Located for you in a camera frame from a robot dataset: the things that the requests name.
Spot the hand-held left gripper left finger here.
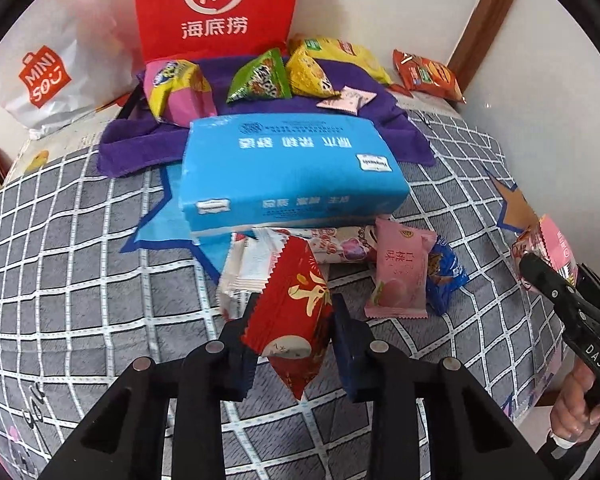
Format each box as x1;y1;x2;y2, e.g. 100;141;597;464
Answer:
37;292;261;480

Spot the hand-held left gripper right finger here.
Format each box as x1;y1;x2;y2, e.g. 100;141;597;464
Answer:
330;292;553;480

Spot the pink peach snack packet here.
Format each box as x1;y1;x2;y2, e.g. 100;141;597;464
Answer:
511;214;579;293
316;86;377;114
364;216;438;320

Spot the red snack packet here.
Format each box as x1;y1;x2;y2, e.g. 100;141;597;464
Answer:
241;235;333;402

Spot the white striped snack packet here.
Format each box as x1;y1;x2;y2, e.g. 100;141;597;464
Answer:
216;230;288;322

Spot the blue candy packet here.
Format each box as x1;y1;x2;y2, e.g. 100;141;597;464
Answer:
424;240;469;317

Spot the long white pink snack packet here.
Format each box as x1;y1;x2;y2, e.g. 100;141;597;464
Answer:
275;225;381;265

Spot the pink and yellow snack bag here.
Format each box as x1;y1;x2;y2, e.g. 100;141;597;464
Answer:
145;59;218;128

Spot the small yellow snack packet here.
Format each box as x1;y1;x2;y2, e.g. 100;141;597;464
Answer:
285;50;343;100

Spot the green snack packet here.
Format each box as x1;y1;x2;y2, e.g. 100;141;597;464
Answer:
225;48;292;106

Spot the person's right forearm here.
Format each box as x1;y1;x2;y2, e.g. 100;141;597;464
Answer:
535;430;581;471

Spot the person's right hand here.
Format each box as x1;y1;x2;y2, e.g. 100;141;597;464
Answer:
550;363;600;440

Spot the grey checked blanket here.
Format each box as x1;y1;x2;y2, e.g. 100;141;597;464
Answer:
0;105;576;480

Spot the blue tissue pack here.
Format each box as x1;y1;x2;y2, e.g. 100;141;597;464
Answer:
177;112;411;241

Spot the orange-red chip bag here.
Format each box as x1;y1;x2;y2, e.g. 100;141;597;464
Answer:
392;49;467;105

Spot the purple cloth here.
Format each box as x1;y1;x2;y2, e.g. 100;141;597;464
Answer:
97;55;436;178

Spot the large yellow chip bag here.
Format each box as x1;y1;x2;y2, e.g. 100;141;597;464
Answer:
287;35;393;88

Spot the white plastic shopping bag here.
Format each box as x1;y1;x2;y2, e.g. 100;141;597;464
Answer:
0;0;146;140

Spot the red paper bag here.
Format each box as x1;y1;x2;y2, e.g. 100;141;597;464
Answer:
131;0;306;63

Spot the brown wooden door frame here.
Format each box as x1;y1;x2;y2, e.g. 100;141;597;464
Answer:
447;0;526;68

